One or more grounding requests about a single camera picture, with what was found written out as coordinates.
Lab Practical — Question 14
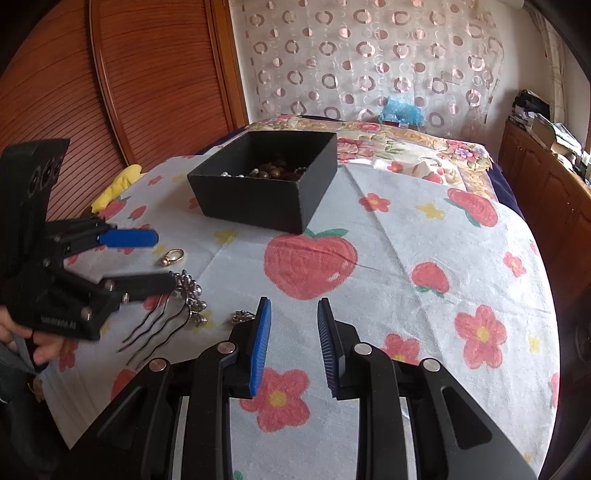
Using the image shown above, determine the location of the floral bed quilt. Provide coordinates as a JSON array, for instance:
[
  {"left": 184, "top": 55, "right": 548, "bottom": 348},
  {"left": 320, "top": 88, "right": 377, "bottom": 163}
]
[{"left": 244, "top": 114, "right": 502, "bottom": 199}]

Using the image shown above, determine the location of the person's left hand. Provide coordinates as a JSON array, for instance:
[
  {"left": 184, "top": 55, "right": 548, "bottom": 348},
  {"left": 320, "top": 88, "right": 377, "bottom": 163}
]
[{"left": 0, "top": 306, "right": 75, "bottom": 366}]

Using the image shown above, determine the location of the strawberry print white cloth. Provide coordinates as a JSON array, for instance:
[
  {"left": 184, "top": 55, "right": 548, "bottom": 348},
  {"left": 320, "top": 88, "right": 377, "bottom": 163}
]
[{"left": 42, "top": 157, "right": 560, "bottom": 479}]

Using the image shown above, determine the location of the navy blue blanket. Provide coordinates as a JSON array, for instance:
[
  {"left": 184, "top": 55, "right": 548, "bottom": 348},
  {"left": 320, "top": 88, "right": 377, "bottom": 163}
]
[{"left": 487, "top": 163, "right": 525, "bottom": 219}]

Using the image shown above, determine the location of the side window curtain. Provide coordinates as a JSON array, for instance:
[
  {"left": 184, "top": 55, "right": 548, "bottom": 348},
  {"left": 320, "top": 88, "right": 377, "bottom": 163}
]
[{"left": 527, "top": 1, "right": 567, "bottom": 123}]

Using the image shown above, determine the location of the wooden side cabinet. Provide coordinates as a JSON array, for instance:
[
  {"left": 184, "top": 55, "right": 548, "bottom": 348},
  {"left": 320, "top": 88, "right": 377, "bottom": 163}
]
[{"left": 498, "top": 120, "right": 591, "bottom": 309}]

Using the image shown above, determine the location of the wooden slatted wardrobe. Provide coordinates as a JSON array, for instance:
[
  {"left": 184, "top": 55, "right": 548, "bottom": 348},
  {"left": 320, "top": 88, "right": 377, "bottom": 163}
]
[{"left": 1, "top": 1, "right": 249, "bottom": 220}]

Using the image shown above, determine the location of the blue wrapped box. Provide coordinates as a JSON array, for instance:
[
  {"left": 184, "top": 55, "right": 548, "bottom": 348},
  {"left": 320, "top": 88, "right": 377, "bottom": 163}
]
[{"left": 378, "top": 97, "right": 425, "bottom": 128}]

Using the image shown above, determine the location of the pink circle pattern curtain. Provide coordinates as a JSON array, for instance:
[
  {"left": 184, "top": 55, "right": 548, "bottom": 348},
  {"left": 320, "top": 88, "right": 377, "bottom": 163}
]
[{"left": 230, "top": 1, "right": 504, "bottom": 140}]

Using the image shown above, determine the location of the black jewelry box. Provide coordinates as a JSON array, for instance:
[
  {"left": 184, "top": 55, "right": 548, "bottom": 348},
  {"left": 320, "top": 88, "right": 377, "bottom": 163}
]
[{"left": 187, "top": 131, "right": 338, "bottom": 234}]

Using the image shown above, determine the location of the metal hair comb pin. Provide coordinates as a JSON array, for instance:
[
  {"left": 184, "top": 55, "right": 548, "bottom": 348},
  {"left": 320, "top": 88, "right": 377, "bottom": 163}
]
[{"left": 117, "top": 270, "right": 209, "bottom": 369}]

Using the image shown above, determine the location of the gold ring with pearl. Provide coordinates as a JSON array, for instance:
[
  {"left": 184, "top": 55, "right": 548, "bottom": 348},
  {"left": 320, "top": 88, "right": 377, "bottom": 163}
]
[{"left": 159, "top": 247, "right": 187, "bottom": 269}]

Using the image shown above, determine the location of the yellow plush toy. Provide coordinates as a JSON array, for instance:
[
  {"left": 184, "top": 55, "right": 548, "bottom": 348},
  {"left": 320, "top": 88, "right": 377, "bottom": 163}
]
[{"left": 91, "top": 164, "right": 142, "bottom": 214}]

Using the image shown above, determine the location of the dark wooden bead bracelet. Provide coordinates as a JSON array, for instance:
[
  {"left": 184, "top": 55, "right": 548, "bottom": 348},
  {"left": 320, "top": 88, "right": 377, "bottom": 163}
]
[{"left": 248, "top": 160, "right": 310, "bottom": 182}]

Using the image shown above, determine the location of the pile of clutter on cabinet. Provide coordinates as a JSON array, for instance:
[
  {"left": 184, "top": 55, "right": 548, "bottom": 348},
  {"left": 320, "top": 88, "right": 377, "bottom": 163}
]
[{"left": 510, "top": 90, "right": 590, "bottom": 183}]

